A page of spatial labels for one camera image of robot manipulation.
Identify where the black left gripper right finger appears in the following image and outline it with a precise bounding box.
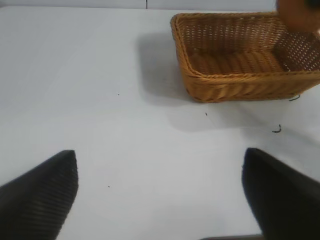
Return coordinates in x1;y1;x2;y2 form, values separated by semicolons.
241;147;320;240

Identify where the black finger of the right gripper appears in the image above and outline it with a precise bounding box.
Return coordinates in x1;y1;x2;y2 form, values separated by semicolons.
303;0;320;12

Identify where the orange fruit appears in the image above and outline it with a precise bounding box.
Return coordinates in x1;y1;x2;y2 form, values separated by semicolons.
276;0;320;33

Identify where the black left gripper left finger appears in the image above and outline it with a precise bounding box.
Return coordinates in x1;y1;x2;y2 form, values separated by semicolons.
0;149;79;240

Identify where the brown woven wicker basket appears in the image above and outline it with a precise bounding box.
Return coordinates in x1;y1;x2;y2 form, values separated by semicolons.
170;11;320;103

